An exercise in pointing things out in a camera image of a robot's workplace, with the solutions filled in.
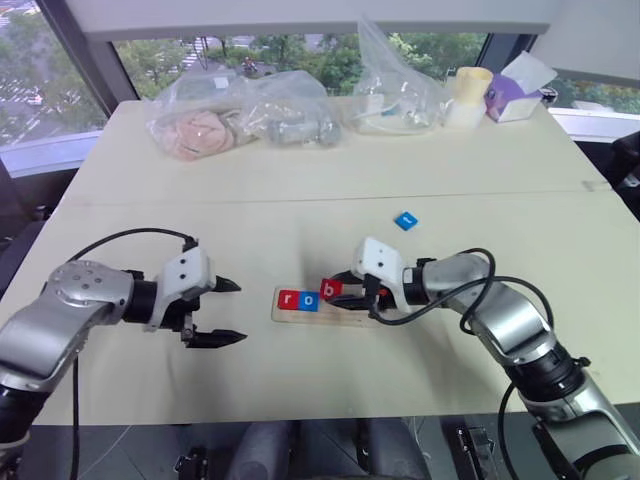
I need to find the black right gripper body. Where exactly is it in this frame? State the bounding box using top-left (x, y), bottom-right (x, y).
top-left (347, 272), bottom-right (399, 313)

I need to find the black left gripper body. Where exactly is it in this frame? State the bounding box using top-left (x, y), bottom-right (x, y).
top-left (160, 275), bottom-right (222, 347)

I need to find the red letter block b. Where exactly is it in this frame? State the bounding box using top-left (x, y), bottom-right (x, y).
top-left (319, 277), bottom-right (346, 303)

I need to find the wooden letter tray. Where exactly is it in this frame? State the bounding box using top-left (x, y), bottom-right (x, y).
top-left (270, 285), bottom-right (392, 327)

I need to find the grey rounded robot leg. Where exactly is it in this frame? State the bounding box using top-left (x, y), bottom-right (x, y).
top-left (230, 420), bottom-right (292, 480)

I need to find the clear bag with pink plush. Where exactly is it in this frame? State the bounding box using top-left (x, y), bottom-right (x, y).
top-left (143, 73), bottom-right (266, 162)

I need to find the clear bag with grey items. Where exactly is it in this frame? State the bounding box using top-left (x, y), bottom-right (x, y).
top-left (234, 68), bottom-right (347, 150)

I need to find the dark chair beside window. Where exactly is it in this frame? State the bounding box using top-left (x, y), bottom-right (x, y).
top-left (0, 162), bottom-right (54, 296)

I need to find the tall clear plastic bag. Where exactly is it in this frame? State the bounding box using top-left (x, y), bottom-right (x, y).
top-left (348, 13), bottom-right (452, 136)

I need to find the cream cylinder cup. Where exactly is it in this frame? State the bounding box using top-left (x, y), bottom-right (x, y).
top-left (453, 66), bottom-right (494, 107)

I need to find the purple tissue box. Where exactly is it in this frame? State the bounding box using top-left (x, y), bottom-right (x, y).
top-left (482, 49), bottom-right (559, 124)

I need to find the black office chair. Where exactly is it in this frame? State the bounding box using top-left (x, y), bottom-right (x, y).
top-left (598, 128), bottom-right (640, 224)

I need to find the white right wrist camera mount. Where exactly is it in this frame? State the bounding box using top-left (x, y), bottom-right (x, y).
top-left (351, 236), bottom-right (417, 314)

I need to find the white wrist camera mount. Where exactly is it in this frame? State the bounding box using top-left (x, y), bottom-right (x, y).
top-left (351, 236), bottom-right (417, 314)
top-left (143, 247), bottom-right (218, 334)

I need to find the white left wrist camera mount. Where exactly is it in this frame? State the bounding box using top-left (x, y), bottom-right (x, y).
top-left (143, 247), bottom-right (218, 334)

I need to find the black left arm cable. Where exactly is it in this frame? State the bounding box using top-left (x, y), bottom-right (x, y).
top-left (67, 227), bottom-right (201, 480)

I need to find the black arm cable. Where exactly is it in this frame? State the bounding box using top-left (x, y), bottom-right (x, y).
top-left (67, 227), bottom-right (201, 480)
top-left (363, 247), bottom-right (556, 480)

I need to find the black bracket under table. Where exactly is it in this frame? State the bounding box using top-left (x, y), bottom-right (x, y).
top-left (453, 423), bottom-right (495, 480)
top-left (171, 443), bottom-right (211, 480)

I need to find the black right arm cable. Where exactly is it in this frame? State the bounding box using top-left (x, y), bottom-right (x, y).
top-left (363, 247), bottom-right (556, 480)

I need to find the dark window frame post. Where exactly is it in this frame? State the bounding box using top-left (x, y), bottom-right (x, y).
top-left (38, 0), bottom-right (139, 132)

